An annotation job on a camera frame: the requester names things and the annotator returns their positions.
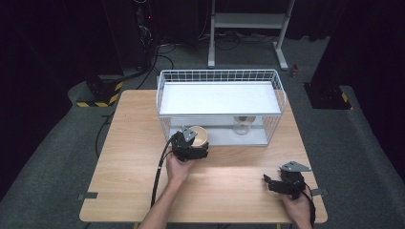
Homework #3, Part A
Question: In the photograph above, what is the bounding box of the clear glass jar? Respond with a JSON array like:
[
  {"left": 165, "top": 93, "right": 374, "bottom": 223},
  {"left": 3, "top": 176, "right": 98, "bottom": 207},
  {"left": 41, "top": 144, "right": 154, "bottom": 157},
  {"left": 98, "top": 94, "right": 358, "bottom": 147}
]
[{"left": 232, "top": 115, "right": 256, "bottom": 136}]

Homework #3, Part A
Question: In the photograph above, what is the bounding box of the black floor cable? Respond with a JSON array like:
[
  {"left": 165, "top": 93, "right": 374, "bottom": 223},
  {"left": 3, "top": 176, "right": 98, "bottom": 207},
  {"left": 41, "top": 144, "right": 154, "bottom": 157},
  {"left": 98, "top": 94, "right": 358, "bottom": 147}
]
[
  {"left": 136, "top": 43, "right": 176, "bottom": 91},
  {"left": 95, "top": 112, "right": 117, "bottom": 157}
]

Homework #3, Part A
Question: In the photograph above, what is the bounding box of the grey tape strip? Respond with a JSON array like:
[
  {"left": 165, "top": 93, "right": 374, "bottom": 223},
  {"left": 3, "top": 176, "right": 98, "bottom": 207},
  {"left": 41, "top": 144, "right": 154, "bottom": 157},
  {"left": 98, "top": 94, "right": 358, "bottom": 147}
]
[
  {"left": 310, "top": 187, "right": 330, "bottom": 197},
  {"left": 77, "top": 192, "right": 99, "bottom": 201}
]

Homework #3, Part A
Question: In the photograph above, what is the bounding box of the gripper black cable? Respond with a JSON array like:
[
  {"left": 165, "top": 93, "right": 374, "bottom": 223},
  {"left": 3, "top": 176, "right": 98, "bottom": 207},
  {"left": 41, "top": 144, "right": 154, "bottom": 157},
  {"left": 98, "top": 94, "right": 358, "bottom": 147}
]
[
  {"left": 150, "top": 138, "right": 175, "bottom": 208},
  {"left": 301, "top": 182, "right": 317, "bottom": 229}
]

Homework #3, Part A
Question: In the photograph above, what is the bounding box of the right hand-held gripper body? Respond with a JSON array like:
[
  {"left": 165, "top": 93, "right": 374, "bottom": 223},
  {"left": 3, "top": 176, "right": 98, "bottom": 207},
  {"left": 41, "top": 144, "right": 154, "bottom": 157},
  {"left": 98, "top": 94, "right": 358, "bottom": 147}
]
[{"left": 276, "top": 160, "right": 312, "bottom": 200}]

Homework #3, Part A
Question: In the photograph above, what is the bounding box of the dark equipment tower with wires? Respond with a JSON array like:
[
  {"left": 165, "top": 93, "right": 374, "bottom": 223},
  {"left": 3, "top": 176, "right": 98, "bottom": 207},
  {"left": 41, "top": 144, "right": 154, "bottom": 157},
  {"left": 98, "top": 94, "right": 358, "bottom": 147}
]
[{"left": 132, "top": 0, "right": 159, "bottom": 72}]

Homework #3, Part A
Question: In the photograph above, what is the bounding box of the white wire shelf rack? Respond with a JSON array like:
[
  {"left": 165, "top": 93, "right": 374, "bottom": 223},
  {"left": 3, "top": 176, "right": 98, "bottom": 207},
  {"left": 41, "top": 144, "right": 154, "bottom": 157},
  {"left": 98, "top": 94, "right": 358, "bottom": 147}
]
[{"left": 155, "top": 69, "right": 288, "bottom": 148}]

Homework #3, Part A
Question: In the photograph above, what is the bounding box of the grey metal stand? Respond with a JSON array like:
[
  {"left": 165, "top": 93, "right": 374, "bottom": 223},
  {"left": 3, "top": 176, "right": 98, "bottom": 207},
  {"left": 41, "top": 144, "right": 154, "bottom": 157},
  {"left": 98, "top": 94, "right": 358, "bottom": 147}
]
[{"left": 206, "top": 0, "right": 296, "bottom": 72}]

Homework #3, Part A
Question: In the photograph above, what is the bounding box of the black stand with striped base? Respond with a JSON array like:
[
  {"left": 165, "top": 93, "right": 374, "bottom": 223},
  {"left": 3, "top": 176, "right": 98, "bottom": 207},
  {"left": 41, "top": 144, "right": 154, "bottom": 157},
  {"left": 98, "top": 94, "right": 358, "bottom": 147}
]
[
  {"left": 75, "top": 73, "right": 124, "bottom": 109},
  {"left": 303, "top": 81, "right": 353, "bottom": 111}
]

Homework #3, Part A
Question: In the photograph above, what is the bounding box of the person's right hand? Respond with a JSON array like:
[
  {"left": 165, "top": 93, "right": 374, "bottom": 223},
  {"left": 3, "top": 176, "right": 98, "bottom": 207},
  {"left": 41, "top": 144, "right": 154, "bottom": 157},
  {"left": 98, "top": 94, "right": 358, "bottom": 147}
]
[{"left": 280, "top": 189, "right": 313, "bottom": 223}]

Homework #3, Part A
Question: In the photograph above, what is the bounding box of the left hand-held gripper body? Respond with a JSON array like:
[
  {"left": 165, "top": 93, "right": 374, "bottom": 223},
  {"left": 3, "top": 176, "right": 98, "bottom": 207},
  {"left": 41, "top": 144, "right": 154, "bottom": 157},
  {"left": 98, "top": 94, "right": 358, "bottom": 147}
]
[{"left": 170, "top": 125, "right": 204, "bottom": 162}]

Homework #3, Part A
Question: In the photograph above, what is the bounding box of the person's left hand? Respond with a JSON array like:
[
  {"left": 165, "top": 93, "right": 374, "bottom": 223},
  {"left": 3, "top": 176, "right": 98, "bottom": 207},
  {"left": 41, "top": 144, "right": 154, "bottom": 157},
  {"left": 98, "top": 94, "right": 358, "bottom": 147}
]
[{"left": 164, "top": 152, "right": 196, "bottom": 187}]

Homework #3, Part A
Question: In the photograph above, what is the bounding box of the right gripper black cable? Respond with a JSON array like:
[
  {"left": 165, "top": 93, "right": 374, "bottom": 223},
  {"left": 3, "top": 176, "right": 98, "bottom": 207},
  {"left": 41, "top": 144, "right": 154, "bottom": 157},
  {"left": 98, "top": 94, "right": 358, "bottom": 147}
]
[{"left": 301, "top": 182, "right": 317, "bottom": 229}]

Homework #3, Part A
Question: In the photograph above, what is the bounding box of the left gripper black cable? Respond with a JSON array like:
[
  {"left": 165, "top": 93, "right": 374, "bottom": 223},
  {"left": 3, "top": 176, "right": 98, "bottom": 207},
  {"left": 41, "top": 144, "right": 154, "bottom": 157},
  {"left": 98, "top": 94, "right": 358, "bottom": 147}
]
[{"left": 150, "top": 138, "right": 175, "bottom": 208}]

